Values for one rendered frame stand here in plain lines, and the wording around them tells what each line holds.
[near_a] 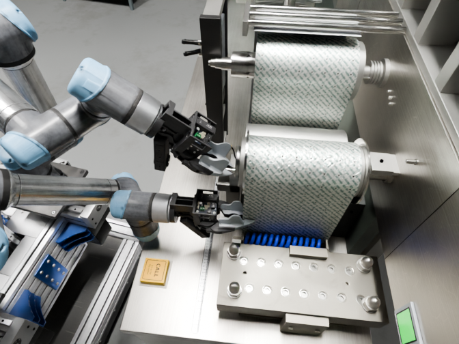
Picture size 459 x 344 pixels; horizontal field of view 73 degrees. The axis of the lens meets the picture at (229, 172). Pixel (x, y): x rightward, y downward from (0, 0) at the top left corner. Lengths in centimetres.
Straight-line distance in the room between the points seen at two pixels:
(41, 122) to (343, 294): 75
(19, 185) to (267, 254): 61
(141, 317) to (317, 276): 48
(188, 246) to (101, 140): 178
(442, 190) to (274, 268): 43
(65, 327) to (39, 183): 105
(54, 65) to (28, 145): 300
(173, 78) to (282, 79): 237
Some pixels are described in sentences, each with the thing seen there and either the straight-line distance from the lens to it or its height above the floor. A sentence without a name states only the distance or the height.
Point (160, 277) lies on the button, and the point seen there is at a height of 92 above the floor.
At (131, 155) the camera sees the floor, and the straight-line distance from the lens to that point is 247.
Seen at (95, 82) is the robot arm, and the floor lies 148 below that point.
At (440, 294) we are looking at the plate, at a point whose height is 130.
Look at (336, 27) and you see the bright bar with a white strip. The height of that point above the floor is 145.
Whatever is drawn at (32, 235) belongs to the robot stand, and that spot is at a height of 73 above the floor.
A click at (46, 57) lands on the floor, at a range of 379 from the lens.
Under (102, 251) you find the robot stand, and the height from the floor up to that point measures 21.
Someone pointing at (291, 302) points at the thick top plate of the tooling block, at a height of 103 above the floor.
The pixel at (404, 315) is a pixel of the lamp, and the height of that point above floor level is 119.
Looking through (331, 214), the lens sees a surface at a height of 116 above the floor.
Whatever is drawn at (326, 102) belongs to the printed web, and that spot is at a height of 129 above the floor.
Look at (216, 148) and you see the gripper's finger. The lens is 70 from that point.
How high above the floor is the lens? 181
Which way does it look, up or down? 53 degrees down
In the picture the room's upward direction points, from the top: straight up
